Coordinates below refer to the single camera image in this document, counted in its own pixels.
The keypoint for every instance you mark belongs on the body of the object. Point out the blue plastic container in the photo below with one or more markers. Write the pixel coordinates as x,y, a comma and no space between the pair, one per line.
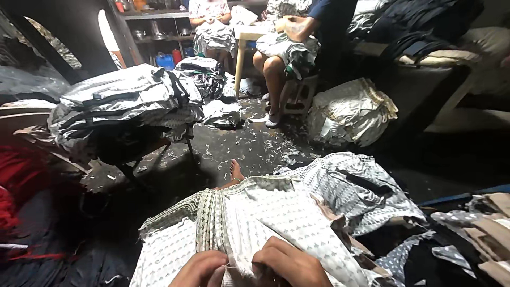
165,61

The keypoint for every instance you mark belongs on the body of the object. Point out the blue plastic rim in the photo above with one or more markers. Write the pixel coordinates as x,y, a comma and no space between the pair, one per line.
450,198

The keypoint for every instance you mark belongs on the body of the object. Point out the pile of dark clothes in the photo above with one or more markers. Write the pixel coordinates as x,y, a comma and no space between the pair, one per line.
422,24

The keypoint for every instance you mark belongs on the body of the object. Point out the red cloth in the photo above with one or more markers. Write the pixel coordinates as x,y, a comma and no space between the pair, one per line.
20,171

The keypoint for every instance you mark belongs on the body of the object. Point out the person's right fingers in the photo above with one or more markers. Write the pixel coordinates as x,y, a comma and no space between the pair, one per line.
272,255

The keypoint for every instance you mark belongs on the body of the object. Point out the garments on person's lap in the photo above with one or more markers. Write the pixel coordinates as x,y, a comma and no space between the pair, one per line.
285,48
215,38

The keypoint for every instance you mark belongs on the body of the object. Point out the red bottle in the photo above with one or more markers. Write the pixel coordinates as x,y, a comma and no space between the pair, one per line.
176,57

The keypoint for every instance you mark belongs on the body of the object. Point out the pile of fabric scraps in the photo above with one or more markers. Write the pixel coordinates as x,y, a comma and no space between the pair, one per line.
488,231

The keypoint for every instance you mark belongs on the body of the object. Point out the white plastic stool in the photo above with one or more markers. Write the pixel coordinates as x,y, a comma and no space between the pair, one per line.
301,97

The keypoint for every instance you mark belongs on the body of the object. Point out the small white garment pile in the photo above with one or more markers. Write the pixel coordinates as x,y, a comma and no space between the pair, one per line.
222,114

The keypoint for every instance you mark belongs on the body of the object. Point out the large cream fabric bundle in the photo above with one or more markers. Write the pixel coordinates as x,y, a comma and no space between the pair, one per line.
346,113

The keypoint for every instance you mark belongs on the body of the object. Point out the wooden bench with cushion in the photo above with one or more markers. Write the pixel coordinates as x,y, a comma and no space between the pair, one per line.
442,59

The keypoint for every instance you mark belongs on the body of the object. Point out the person's legs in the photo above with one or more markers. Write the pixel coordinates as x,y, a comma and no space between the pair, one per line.
236,172

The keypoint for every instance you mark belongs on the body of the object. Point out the person's left fingers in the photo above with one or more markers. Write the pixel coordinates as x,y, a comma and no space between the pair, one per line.
209,259

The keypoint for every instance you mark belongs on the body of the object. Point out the cream plastic table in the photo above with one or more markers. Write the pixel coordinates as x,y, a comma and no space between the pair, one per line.
240,55

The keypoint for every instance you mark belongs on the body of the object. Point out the white patterned fabric garment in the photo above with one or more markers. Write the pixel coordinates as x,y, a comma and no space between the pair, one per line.
179,243

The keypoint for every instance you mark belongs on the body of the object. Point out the striped bundle of garments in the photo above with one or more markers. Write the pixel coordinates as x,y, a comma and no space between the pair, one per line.
205,77

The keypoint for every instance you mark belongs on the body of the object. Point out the white patterned garment, dark band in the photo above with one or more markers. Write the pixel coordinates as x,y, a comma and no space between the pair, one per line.
338,179

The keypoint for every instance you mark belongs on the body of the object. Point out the large stack of folded garments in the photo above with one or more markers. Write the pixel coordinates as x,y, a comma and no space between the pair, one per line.
119,89

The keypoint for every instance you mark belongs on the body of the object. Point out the dark stool with metal legs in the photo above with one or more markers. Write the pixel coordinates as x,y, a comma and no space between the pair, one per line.
127,147

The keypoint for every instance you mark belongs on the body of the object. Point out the shelf with pots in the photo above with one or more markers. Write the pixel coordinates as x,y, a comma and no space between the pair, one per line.
159,15

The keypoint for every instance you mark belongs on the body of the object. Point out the person's right hand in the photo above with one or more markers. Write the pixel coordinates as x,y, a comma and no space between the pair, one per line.
305,269

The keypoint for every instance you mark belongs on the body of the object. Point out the person's left hand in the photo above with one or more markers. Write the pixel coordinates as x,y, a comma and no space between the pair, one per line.
191,272

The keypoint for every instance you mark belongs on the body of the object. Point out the person's left thumb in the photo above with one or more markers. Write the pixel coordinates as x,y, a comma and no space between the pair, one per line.
217,276

